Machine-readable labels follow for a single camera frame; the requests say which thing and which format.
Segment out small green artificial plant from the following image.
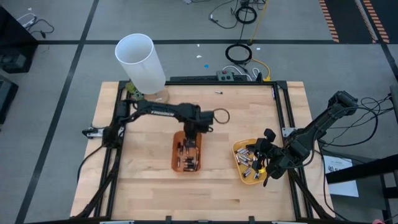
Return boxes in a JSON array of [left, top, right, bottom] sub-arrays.
[[125, 81, 146, 101]]

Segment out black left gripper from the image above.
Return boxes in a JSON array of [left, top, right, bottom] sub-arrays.
[[183, 105, 215, 155]]

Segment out white paper sheet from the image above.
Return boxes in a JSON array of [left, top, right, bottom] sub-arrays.
[[323, 154, 360, 198]]

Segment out black cable bundle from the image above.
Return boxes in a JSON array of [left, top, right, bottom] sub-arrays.
[[317, 94, 394, 149]]

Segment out black cable white plug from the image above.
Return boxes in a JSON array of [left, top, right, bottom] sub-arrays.
[[208, 0, 239, 29]]

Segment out black aluminium table frame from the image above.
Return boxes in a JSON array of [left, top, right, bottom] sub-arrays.
[[73, 79, 335, 224]]

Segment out black equipment case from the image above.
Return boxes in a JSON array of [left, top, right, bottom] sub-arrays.
[[0, 74, 20, 125]]

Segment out black and white cable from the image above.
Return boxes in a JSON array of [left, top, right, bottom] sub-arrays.
[[16, 12, 55, 40]]

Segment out black metal beam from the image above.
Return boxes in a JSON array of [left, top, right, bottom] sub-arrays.
[[324, 153, 398, 185]]

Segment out orange plastic bin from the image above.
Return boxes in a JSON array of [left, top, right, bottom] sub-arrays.
[[170, 130, 203, 174]]

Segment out white cylinder lamp shade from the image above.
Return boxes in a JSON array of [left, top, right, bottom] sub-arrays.
[[114, 32, 170, 105]]

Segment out black cabinet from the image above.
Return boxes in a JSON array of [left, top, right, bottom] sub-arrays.
[[0, 6, 40, 74]]

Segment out coiled black cable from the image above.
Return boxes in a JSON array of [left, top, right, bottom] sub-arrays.
[[234, 5, 259, 25], [224, 43, 253, 66]]

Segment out grey power strip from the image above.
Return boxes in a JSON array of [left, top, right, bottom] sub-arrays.
[[216, 70, 235, 82]]

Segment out yellow cable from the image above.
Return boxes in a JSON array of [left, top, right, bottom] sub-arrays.
[[248, 0, 272, 82]]

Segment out long black power strip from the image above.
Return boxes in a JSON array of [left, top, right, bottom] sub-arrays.
[[169, 75, 218, 82]]

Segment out yellow plastic bin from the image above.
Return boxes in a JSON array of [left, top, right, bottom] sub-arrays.
[[232, 138, 268, 185]]

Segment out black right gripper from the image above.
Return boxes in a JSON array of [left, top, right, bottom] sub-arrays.
[[245, 128, 295, 187]]

